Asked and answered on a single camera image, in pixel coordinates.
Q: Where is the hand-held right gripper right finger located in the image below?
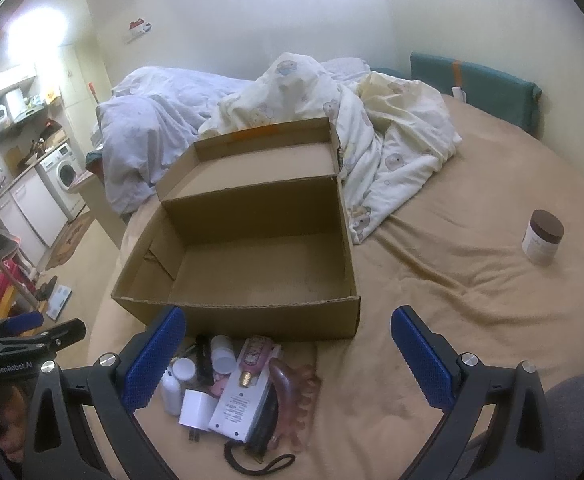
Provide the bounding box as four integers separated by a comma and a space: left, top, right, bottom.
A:
391, 305, 560, 480

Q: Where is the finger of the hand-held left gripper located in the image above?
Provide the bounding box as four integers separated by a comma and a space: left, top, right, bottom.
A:
0, 317, 87, 361
0, 310, 45, 337

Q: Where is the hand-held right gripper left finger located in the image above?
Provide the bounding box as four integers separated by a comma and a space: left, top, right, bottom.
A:
24, 305, 187, 480

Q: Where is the small white bottle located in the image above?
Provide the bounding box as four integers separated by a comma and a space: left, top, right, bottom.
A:
160, 367, 185, 417
210, 335, 237, 375

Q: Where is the black tube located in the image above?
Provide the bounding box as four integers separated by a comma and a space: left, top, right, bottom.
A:
195, 335, 213, 386

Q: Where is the white charger adapter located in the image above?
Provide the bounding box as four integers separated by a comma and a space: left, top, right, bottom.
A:
179, 389, 220, 442

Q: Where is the white remote control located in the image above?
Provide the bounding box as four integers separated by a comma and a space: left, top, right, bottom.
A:
208, 372, 273, 443

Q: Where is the black case with strap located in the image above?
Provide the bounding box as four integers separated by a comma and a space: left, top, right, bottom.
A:
224, 390, 297, 476

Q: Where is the brown cardboard box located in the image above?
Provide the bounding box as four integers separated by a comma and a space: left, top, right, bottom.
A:
110, 116, 361, 343

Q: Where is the pink comb massager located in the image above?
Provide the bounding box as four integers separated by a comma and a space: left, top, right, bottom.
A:
267, 357, 323, 453

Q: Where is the white bathroom scale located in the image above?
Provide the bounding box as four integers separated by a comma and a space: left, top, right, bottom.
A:
46, 285, 72, 321

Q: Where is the black slipper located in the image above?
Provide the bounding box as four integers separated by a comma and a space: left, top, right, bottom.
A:
36, 275, 60, 303

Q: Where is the brown patterned rug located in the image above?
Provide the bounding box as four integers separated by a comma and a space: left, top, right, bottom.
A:
46, 217, 95, 271

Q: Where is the white kitchen cabinet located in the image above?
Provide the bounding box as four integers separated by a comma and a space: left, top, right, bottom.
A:
0, 167, 70, 248

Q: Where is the beige nightstand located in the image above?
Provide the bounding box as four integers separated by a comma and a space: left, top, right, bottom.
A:
69, 170, 127, 251

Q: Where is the white washing machine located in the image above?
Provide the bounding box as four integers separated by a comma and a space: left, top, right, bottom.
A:
36, 142, 88, 221

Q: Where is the white jar with brown lid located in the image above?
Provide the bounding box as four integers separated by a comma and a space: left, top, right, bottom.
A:
521, 209, 565, 266

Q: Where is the person's right leg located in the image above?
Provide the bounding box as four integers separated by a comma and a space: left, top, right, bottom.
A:
472, 377, 584, 480

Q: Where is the cream bear printed blanket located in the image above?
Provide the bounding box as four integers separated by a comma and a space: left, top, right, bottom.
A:
198, 51, 464, 246

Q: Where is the pale lavender duvet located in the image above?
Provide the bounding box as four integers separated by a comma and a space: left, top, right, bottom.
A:
90, 57, 373, 216

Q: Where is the green cushion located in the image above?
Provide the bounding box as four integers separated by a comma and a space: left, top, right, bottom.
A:
411, 51, 543, 138

